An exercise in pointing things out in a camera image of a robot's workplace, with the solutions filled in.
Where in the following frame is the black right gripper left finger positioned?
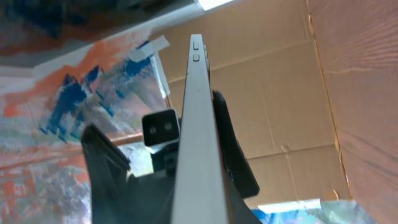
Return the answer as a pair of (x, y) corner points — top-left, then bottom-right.
(81, 124), (174, 224)

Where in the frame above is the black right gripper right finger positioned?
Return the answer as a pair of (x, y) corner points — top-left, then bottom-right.
(213, 90), (260, 224)

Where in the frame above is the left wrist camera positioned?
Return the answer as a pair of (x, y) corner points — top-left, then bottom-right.
(142, 109), (180, 154)

